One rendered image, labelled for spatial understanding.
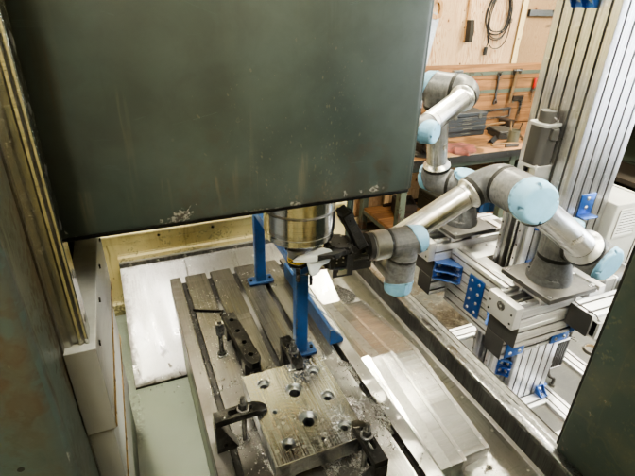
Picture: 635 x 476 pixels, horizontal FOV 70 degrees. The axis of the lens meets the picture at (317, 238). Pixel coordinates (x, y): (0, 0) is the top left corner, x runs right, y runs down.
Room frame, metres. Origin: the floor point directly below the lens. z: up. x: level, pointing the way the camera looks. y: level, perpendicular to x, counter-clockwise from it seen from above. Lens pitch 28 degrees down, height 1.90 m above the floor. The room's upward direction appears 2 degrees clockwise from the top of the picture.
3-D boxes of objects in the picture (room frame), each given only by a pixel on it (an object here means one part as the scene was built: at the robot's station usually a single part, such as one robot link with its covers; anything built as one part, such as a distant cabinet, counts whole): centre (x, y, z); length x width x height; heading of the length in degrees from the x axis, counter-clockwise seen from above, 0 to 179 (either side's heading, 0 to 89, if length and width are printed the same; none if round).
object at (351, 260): (0.97, -0.08, 1.35); 0.12 x 0.08 x 0.09; 112
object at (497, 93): (3.93, -1.49, 0.71); 2.21 x 0.95 x 1.43; 113
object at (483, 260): (1.64, -0.79, 0.79); 0.36 x 0.27 x 0.85; 23
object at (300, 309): (1.12, 0.04, 1.05); 0.10 x 0.05 x 0.30; 114
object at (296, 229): (0.92, 0.04, 1.48); 0.16 x 0.16 x 0.12
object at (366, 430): (0.71, -0.13, 0.97); 0.13 x 0.03 x 0.15; 24
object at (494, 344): (1.41, -0.84, 0.77); 0.36 x 0.10 x 0.09; 113
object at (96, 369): (0.74, 0.45, 1.16); 0.48 x 0.05 x 0.51; 24
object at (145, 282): (1.52, 0.30, 0.75); 0.89 x 0.70 x 0.26; 114
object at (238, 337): (1.11, 0.23, 0.93); 0.26 x 0.05 x 0.06; 29
